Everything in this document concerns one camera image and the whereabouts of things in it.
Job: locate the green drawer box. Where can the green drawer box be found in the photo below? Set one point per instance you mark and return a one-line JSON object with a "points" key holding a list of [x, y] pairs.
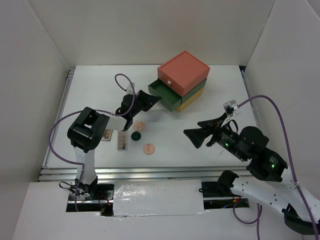
{"points": [[168, 97]]}

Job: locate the aluminium table rail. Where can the aluminium table rail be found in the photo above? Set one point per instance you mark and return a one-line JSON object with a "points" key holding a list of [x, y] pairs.
{"points": [[101, 87]]}

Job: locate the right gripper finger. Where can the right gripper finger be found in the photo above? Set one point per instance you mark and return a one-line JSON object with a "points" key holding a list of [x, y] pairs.
{"points": [[212, 122], [198, 135]]}

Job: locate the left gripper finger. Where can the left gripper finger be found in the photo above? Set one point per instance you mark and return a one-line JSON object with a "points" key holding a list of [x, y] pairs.
{"points": [[146, 107], [148, 99]]}

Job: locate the yellow drawer box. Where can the yellow drawer box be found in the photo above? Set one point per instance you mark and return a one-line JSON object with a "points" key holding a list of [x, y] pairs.
{"points": [[189, 101]]}

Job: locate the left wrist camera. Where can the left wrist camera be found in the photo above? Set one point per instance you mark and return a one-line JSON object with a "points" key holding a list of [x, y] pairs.
{"points": [[130, 89]]}

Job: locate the white front cover panel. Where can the white front cover panel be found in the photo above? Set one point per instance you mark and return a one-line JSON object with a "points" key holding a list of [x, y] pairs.
{"points": [[157, 198]]}

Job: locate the peach round puff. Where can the peach round puff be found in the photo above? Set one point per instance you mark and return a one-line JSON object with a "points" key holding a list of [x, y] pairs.
{"points": [[148, 149]]}

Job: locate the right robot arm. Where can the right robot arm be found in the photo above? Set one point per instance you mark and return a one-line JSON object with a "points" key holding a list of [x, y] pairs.
{"points": [[300, 209]]}

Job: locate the brown eyeshadow palette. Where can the brown eyeshadow palette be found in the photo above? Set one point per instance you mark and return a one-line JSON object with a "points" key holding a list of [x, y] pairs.
{"points": [[107, 134]]}

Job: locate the peach makeup sponge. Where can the peach makeup sponge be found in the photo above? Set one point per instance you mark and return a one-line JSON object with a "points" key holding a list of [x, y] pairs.
{"points": [[138, 126]]}

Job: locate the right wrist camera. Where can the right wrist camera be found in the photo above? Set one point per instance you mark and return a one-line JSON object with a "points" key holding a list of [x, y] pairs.
{"points": [[231, 109]]}

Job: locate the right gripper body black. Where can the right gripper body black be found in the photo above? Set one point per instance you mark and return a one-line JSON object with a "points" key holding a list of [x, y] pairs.
{"points": [[224, 137]]}

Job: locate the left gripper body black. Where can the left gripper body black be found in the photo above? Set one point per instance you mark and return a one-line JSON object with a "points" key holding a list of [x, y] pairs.
{"points": [[139, 102]]}

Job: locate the dark green cushion puff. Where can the dark green cushion puff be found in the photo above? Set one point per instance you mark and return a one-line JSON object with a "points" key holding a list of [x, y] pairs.
{"points": [[136, 136]]}

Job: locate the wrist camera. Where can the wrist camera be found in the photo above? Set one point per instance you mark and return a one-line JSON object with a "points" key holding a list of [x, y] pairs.
{"points": [[130, 89], [231, 109]]}

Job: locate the pink-brown eyeshadow palette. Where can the pink-brown eyeshadow palette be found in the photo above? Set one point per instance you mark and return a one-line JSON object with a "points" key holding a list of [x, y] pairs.
{"points": [[122, 141]]}

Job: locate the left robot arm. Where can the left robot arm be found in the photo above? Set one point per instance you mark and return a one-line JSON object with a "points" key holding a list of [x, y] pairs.
{"points": [[87, 131]]}

